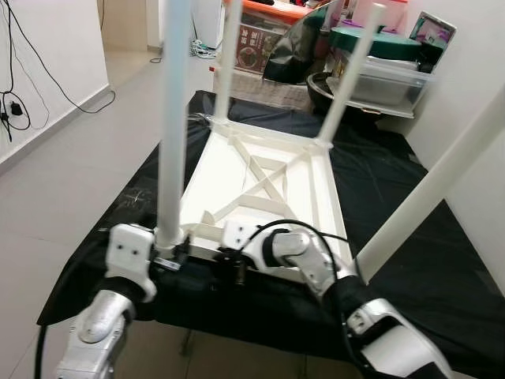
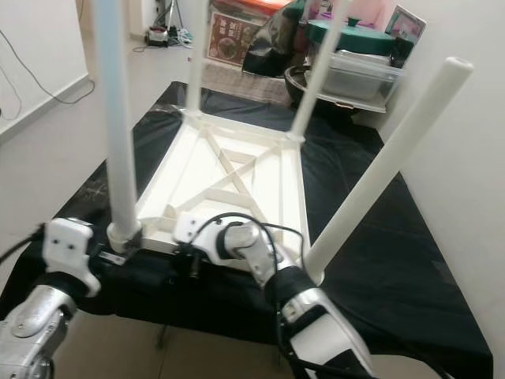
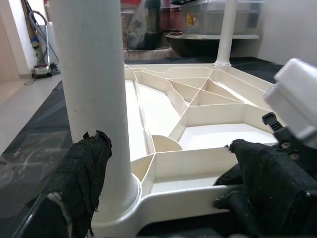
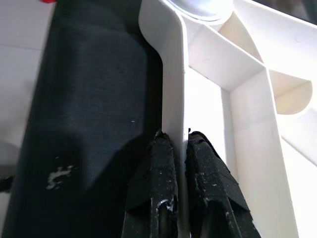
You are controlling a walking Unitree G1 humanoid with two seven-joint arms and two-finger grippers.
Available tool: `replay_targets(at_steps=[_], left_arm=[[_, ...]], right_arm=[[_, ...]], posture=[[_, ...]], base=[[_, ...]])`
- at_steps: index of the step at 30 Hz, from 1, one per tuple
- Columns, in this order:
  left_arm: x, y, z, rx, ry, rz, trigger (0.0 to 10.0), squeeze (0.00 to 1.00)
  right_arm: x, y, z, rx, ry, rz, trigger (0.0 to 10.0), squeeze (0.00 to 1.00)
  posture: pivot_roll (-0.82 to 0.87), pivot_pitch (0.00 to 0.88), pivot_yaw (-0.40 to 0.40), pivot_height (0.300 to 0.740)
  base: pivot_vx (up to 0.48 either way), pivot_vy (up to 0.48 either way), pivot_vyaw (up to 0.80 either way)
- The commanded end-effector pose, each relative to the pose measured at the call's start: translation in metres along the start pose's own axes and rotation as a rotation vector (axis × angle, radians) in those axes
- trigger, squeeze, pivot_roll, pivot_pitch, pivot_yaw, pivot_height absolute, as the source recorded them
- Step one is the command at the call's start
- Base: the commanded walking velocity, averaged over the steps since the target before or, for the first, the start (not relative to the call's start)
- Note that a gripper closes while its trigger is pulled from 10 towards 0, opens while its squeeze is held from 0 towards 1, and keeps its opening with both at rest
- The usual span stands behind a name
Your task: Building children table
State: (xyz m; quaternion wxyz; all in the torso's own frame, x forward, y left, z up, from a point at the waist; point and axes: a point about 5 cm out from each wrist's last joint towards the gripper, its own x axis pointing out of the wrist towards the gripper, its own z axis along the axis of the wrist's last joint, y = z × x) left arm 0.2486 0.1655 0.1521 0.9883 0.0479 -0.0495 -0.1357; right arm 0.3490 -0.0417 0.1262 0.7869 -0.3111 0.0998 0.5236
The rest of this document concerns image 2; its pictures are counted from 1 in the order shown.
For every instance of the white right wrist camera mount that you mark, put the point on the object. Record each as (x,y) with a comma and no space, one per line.
(193,227)

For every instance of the pink storage box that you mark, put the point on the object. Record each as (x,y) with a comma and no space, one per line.
(363,9)

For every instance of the beige cloth covered bench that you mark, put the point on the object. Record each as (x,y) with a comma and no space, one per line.
(245,85)

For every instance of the black wok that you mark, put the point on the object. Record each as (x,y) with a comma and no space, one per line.
(296,87)

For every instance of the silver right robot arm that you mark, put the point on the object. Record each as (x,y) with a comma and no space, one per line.
(323,332)

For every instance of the white plastic tabletop panel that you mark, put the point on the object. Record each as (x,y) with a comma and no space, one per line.
(205,197)

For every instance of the black bag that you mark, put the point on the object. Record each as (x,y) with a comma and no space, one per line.
(272,47)

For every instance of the clear plastic container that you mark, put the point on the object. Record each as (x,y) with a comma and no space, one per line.
(363,79)

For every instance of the green pot lid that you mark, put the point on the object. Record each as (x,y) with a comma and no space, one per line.
(363,39)

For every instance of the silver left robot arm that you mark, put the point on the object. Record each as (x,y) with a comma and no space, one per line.
(39,324)

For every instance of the black table cloth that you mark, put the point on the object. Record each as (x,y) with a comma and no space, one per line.
(402,276)

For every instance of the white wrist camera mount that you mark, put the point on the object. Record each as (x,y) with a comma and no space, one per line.
(71,245)
(193,227)

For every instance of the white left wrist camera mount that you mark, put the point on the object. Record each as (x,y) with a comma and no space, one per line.
(71,245)

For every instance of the orange lid storage box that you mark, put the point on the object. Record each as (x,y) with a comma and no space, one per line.
(233,39)

